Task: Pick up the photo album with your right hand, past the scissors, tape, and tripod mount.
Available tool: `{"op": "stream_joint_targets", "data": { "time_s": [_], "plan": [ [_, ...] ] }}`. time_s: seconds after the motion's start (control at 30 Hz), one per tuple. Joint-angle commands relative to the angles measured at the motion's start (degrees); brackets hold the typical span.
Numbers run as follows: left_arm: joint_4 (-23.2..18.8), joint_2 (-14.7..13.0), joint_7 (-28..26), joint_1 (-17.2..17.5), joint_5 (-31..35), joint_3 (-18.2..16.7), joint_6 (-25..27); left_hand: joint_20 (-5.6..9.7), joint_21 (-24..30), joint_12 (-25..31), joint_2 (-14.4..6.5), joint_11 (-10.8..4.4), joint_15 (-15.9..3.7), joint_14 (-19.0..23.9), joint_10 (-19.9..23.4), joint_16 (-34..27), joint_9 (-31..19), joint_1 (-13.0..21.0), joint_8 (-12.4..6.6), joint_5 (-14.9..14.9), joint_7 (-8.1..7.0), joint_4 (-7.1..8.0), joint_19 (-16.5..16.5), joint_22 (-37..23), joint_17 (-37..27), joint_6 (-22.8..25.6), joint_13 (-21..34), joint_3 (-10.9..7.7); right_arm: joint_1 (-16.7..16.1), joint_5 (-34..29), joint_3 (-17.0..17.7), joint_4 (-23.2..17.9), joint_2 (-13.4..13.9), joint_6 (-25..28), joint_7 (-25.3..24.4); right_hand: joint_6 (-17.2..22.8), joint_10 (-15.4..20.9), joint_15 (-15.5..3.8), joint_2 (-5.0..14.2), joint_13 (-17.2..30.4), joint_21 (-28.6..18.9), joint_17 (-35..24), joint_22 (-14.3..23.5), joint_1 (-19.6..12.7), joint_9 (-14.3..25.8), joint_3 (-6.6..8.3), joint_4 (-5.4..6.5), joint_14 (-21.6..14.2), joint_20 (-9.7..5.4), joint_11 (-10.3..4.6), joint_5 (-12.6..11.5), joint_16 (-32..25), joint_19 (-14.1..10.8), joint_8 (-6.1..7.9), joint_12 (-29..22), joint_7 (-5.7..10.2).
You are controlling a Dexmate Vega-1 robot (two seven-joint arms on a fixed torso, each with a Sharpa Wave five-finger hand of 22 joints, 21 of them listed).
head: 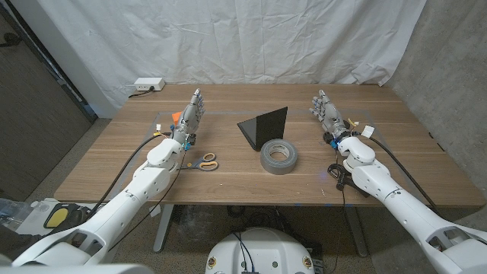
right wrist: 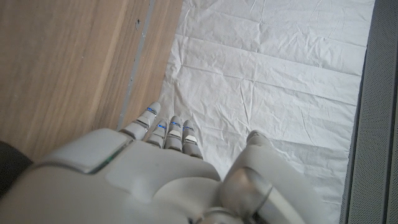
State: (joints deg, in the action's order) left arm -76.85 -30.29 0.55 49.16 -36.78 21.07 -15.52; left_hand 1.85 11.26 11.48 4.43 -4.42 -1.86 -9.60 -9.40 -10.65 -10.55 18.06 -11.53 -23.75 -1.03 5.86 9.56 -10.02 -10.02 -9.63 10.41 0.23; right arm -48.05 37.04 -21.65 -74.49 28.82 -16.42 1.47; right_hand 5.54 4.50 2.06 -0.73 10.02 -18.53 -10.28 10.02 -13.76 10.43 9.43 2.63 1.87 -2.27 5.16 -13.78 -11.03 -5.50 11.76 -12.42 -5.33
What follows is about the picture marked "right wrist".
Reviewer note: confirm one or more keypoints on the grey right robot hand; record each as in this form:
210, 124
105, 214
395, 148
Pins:
130, 186

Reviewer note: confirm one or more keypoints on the white backdrop cloth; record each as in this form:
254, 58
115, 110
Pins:
264, 77

